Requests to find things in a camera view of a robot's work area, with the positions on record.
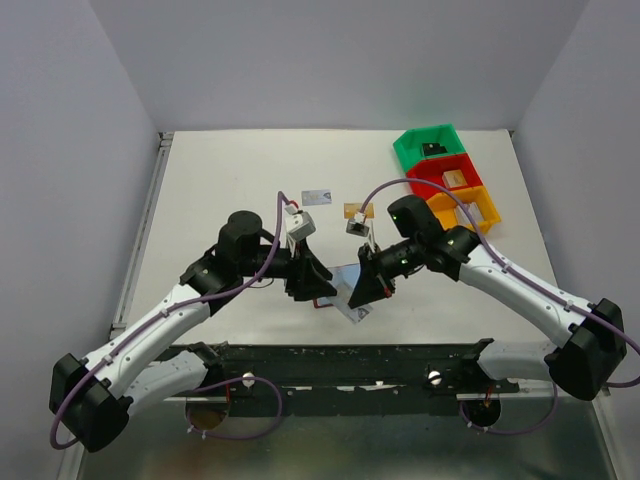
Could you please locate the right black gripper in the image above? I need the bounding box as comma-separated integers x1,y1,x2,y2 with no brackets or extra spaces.
349,236,423,308

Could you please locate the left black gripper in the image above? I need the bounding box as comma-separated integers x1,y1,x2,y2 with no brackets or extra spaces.
239,235,338,302

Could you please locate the white VIP card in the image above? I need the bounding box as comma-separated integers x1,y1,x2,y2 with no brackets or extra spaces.
327,265,374,326
301,189,332,206

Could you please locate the gold credit card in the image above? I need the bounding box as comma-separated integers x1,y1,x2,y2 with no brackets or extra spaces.
343,202,375,219

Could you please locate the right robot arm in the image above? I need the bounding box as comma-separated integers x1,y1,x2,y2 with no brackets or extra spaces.
348,195,626,401

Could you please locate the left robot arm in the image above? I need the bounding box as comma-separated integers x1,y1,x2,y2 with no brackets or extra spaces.
49,204,336,453

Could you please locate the yellow plastic bin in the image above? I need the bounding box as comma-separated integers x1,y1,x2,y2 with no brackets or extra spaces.
426,186,502,233

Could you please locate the white box in yellow bin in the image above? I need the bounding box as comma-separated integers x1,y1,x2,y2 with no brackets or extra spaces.
454,202,485,225

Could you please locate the red plastic bin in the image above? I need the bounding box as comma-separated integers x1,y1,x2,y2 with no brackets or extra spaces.
406,153,483,191

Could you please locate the tan box in red bin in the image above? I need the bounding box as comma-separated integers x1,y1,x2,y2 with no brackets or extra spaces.
442,169,468,189

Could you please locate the green plastic bin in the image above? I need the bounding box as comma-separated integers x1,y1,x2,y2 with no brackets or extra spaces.
392,124,466,172

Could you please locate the black item in green bin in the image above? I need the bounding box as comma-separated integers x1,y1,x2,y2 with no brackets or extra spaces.
422,142,447,157

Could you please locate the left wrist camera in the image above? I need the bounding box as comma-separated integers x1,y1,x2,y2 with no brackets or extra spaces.
284,202,316,252

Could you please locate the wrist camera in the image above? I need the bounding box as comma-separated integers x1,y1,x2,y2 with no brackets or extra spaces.
346,211,376,251
284,202,316,252

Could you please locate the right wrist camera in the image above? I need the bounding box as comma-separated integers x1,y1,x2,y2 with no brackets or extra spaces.
346,211,376,251

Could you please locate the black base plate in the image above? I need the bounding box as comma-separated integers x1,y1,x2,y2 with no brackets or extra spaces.
159,339,520,418

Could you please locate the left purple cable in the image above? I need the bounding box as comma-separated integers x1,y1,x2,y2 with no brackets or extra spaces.
51,190,285,451

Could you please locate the aluminium front rail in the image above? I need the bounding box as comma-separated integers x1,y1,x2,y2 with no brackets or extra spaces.
172,383,558,416

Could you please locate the aluminium rail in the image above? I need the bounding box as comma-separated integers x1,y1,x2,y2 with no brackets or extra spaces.
109,132,175,340
172,383,558,416

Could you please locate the aluminium left side rail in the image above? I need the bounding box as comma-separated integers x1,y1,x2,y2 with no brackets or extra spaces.
109,132,175,340

